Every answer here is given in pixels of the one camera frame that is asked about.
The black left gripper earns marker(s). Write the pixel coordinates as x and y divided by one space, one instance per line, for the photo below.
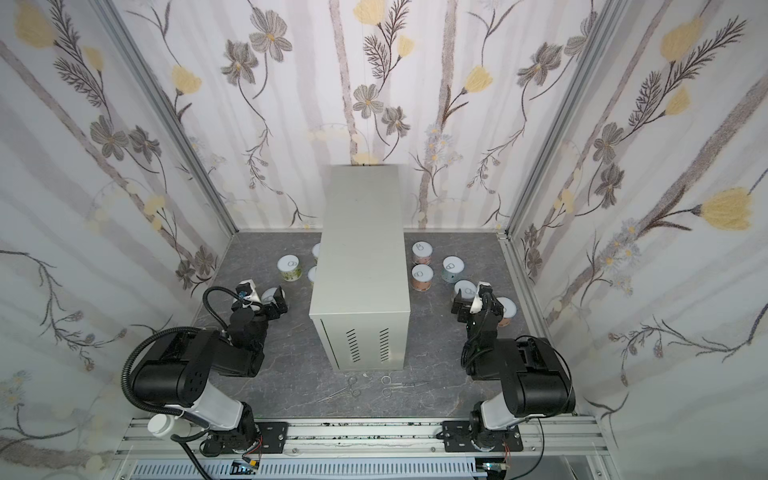
264 308

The pink labelled can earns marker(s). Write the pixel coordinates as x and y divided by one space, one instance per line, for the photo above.
465 289

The orange labelled can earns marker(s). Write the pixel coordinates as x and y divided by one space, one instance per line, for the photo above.
509 311

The teal labelled can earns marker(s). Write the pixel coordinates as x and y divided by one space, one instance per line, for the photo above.
273 295

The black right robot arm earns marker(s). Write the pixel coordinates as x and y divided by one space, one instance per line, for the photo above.
535 381

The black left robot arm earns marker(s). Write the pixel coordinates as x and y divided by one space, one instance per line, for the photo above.
167 375

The pale teal can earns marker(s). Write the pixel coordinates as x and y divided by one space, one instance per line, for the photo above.
453 269

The green labelled can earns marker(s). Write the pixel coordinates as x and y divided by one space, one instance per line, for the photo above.
289 267

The brown labelled can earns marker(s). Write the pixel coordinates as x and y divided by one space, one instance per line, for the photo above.
421 277

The front can beside cabinet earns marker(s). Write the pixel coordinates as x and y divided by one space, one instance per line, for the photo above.
312 275

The can beside cabinet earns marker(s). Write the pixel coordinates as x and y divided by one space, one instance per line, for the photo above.
312 275
316 251

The pink brown can rear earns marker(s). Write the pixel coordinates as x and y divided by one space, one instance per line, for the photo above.
422 252

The rear can beside cabinet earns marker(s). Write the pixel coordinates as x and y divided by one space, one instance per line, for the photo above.
316 251

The grey metal cabinet box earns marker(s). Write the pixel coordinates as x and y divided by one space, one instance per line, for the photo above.
360 304

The left steel scissors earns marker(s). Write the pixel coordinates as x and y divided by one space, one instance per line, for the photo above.
350 390

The steel scissors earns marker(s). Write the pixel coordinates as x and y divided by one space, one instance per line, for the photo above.
350 390
389 386

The right steel scissors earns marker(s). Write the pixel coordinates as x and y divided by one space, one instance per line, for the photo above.
389 386

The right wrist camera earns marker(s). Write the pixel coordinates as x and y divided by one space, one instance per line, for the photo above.
477 304

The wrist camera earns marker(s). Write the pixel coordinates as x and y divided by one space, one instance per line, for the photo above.
477 304
246 293

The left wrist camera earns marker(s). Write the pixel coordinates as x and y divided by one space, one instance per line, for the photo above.
246 293

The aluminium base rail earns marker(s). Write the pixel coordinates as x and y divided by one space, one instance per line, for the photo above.
570 447

